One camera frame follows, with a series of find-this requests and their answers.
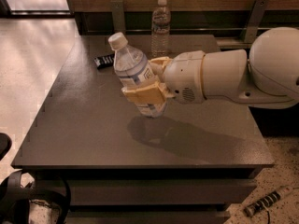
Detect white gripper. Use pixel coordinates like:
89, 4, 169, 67
121, 50, 205, 105

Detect blue labelled plastic bottle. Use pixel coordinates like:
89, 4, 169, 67
108, 32, 166, 118

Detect clear water bottle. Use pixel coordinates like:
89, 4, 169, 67
151, 0, 171, 57

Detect left metal bracket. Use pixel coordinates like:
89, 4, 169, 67
110, 0, 126, 34

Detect black white power strip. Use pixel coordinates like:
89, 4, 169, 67
244, 186, 294, 217

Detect metal bracket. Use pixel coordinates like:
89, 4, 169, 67
241, 0, 269, 44
110, 0, 126, 34

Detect black round object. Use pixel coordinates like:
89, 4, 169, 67
0, 133, 12, 160

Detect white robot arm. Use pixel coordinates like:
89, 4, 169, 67
122, 27, 299, 109

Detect right metal bracket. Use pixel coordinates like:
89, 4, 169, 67
241, 0, 269, 44

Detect black remote control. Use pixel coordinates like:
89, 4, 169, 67
93, 54, 114, 69

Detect black headphones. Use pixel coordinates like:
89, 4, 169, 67
0, 170, 71, 224

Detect dark grey table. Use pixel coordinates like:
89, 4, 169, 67
13, 37, 273, 224

